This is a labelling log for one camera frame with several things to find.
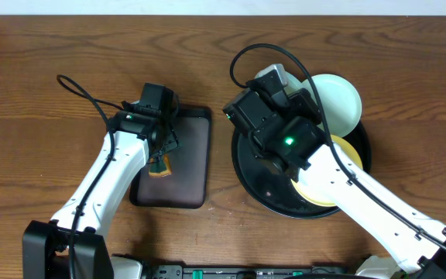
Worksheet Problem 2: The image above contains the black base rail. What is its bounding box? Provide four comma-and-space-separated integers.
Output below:
140, 264, 357, 279

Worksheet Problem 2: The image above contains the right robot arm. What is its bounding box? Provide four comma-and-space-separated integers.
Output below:
223, 89, 446, 278

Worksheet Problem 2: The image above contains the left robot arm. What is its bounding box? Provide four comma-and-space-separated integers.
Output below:
22, 111, 176, 278

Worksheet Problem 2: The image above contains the green orange sponge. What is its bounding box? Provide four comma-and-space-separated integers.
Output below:
149, 154, 172, 177

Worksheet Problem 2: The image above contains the black round tray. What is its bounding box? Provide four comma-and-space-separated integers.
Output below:
231, 115, 372, 220

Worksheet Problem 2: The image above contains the black rectangular tray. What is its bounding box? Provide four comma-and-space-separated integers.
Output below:
129, 107, 211, 208

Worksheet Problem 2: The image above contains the yellow plate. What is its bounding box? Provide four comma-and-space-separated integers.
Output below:
291, 135, 363, 208

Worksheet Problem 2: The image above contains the light blue plate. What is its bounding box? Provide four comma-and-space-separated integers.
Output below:
312, 74, 362, 137
284, 72, 304, 95

